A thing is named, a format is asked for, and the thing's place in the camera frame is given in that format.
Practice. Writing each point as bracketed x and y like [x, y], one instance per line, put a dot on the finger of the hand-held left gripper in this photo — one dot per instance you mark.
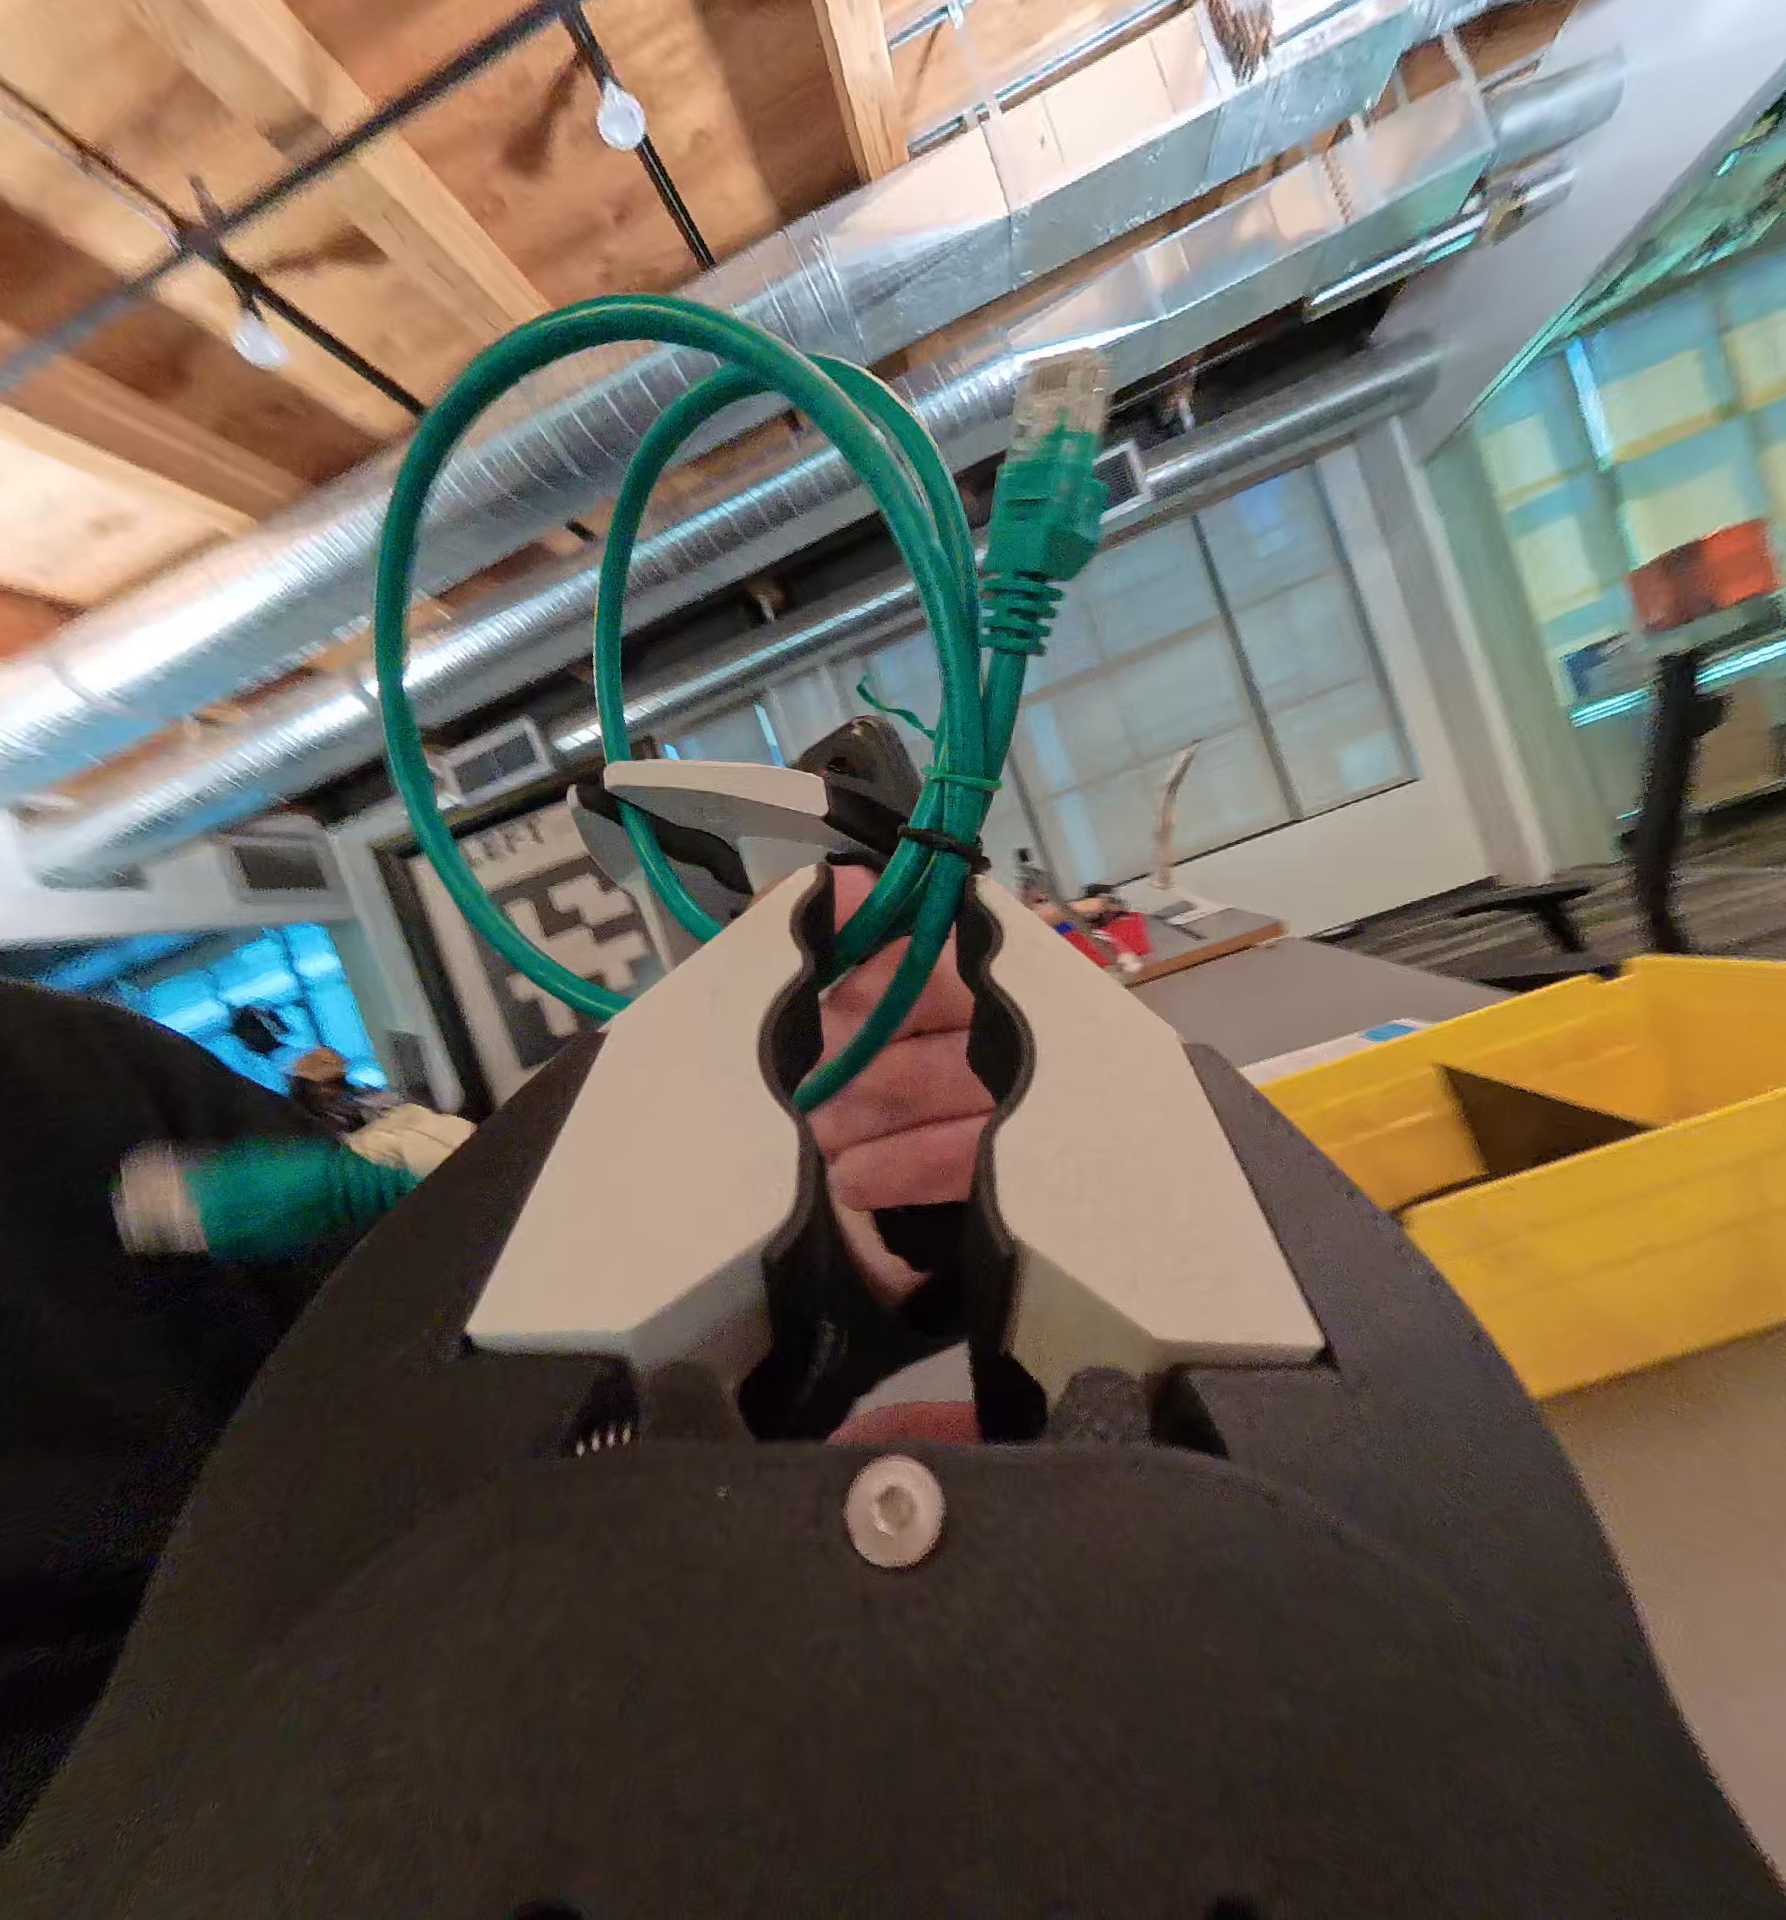
[779, 863]
[712, 794]

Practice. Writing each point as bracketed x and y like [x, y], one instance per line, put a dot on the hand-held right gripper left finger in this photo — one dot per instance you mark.
[637, 1187]

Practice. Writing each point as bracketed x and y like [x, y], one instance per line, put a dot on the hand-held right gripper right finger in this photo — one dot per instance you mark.
[1149, 1201]

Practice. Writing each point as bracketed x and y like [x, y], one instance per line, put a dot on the green twist tie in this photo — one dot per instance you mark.
[953, 781]

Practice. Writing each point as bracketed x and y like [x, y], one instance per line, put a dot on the yellow plastic bin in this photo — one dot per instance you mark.
[1658, 1246]

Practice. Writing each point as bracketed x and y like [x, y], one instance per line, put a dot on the person's left hand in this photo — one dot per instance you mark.
[908, 1110]

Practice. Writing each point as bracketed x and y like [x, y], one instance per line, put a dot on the black twist tie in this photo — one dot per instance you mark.
[944, 849]

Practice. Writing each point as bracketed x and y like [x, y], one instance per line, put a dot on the black framed marker sign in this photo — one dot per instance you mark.
[562, 932]

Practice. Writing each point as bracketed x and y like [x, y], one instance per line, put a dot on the white vent grille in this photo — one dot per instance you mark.
[497, 763]
[1121, 479]

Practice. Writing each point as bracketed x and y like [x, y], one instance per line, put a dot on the white paper sheet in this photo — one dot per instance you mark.
[1328, 1050]

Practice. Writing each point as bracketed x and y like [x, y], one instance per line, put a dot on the wooden top table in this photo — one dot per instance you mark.
[1208, 938]

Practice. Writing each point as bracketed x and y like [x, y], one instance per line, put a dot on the black office chair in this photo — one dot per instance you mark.
[1673, 781]

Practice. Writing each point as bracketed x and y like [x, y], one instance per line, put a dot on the metal shelf with boxes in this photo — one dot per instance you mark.
[1704, 599]

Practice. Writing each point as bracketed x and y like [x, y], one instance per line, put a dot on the large silver duct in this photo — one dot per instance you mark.
[908, 270]

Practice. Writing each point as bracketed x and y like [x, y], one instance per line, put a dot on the silver air duct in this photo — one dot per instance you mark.
[1253, 429]

